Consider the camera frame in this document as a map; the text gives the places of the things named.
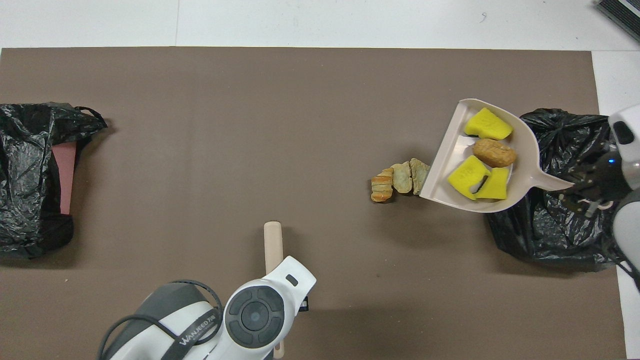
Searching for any pink bin with black bag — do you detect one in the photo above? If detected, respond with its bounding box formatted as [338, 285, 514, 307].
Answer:
[0, 102, 108, 260]

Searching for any green and yellow sponge piece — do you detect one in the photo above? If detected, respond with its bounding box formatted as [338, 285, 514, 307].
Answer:
[475, 166, 511, 201]

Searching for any pale pastry piece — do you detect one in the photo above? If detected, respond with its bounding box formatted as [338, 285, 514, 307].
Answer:
[391, 162, 414, 196]
[410, 158, 431, 195]

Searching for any black bag lined bin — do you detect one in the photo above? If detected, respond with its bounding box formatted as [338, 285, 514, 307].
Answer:
[485, 108, 632, 273]

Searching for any brown bread roll toy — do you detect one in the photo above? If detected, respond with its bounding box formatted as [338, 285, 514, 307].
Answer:
[472, 138, 517, 169]

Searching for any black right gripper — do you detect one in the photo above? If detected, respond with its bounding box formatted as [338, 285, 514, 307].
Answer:
[559, 145, 632, 218]

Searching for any beige hand brush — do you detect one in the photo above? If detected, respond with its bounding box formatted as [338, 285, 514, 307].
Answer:
[263, 221, 285, 359]

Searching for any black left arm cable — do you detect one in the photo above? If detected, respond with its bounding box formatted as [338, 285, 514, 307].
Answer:
[97, 279, 224, 360]

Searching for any orange striped croissant piece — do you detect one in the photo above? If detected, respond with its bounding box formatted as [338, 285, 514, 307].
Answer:
[370, 168, 396, 203]

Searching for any beige plastic dustpan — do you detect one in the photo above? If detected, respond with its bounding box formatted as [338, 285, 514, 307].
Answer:
[419, 98, 576, 214]

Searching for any dark ribbed object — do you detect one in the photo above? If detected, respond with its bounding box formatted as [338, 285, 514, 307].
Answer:
[594, 0, 640, 43]

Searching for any brown table mat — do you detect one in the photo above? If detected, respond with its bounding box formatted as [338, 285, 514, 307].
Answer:
[0, 46, 628, 360]

